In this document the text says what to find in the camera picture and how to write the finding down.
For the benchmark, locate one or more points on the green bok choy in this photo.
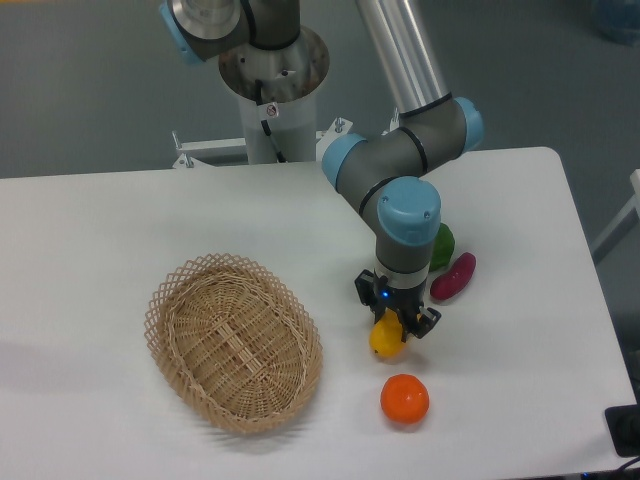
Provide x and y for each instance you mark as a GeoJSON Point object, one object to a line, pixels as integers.
{"type": "Point", "coordinates": [443, 249]}

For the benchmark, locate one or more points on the black device at table edge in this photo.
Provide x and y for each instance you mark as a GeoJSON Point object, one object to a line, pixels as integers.
{"type": "Point", "coordinates": [623, 425]}

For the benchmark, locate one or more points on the white frame at right edge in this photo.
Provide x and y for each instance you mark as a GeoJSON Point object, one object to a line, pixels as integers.
{"type": "Point", "coordinates": [621, 224]}

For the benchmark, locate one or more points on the purple sweet potato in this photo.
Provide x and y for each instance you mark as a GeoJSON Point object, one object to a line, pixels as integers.
{"type": "Point", "coordinates": [455, 280]}

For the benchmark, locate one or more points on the white metal base frame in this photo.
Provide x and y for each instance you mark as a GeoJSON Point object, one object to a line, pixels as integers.
{"type": "Point", "coordinates": [233, 151]}

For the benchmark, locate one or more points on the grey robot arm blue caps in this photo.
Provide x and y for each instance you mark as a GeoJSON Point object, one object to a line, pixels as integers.
{"type": "Point", "coordinates": [274, 66]}

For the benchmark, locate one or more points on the woven wicker basket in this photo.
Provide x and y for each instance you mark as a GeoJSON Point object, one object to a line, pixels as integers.
{"type": "Point", "coordinates": [234, 343]}

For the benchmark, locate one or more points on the yellow mango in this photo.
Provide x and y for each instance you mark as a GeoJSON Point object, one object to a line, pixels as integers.
{"type": "Point", "coordinates": [385, 339]}

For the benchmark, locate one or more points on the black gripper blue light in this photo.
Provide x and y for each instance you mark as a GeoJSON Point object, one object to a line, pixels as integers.
{"type": "Point", "coordinates": [402, 293]}

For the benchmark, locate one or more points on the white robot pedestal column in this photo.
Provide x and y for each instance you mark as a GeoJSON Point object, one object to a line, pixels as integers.
{"type": "Point", "coordinates": [277, 132]}

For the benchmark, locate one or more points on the orange tangerine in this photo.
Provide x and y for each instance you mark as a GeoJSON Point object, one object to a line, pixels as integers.
{"type": "Point", "coordinates": [404, 399]}

